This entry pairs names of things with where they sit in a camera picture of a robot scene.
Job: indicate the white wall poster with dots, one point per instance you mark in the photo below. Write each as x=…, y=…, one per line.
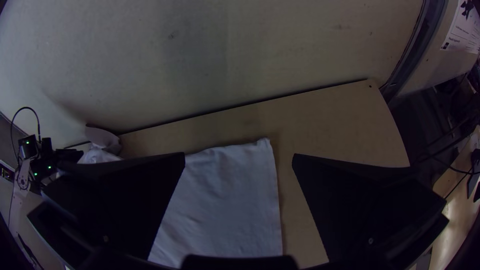
x=463, y=30

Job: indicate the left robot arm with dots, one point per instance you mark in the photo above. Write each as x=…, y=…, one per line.
x=23, y=176

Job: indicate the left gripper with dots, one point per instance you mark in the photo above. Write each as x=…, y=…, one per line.
x=69, y=155

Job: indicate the white t-shirt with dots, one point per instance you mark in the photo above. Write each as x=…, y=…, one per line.
x=225, y=202

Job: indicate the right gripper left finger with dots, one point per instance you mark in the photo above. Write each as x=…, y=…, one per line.
x=112, y=202

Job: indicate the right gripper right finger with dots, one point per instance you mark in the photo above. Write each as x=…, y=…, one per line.
x=367, y=213

